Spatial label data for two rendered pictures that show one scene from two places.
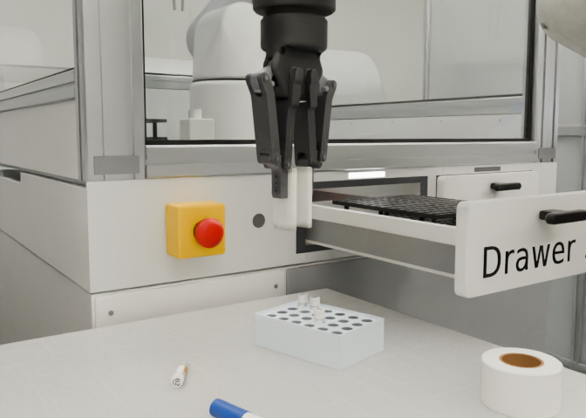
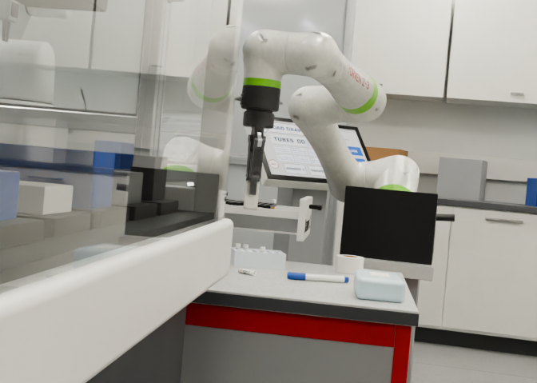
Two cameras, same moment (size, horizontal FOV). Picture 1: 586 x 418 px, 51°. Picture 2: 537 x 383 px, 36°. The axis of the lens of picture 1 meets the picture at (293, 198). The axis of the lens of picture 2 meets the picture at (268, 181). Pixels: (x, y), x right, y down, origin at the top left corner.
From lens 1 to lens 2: 163 cm
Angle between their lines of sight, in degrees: 50
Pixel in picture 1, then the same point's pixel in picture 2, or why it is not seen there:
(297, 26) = (271, 119)
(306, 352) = (266, 265)
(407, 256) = (262, 225)
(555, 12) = (305, 113)
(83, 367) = not seen: hidden behind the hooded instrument
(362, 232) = (229, 215)
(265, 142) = (257, 169)
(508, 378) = (354, 260)
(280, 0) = (269, 107)
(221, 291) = not seen: hidden behind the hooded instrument
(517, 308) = not seen: hidden behind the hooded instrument
